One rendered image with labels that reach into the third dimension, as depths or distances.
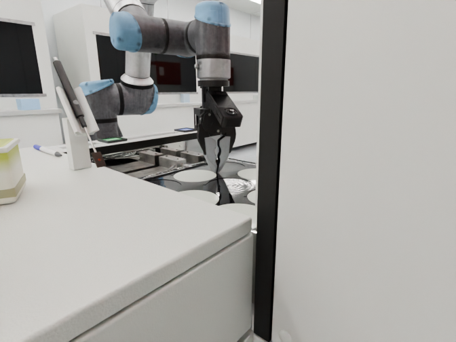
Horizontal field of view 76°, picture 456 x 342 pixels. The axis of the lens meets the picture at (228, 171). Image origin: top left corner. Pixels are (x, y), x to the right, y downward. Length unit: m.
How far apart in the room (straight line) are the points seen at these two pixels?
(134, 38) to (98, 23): 3.35
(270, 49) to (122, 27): 0.45
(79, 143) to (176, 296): 0.35
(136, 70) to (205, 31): 0.50
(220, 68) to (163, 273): 0.49
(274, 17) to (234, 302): 0.28
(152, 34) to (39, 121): 2.84
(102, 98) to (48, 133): 2.42
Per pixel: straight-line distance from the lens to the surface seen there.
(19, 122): 3.42
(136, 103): 1.13
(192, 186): 0.61
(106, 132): 1.10
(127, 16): 0.70
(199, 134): 0.66
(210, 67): 0.65
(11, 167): 0.42
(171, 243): 0.26
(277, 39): 0.27
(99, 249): 0.27
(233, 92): 5.52
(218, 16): 0.67
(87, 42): 3.93
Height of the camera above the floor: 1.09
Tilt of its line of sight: 16 degrees down
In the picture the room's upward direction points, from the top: straight up
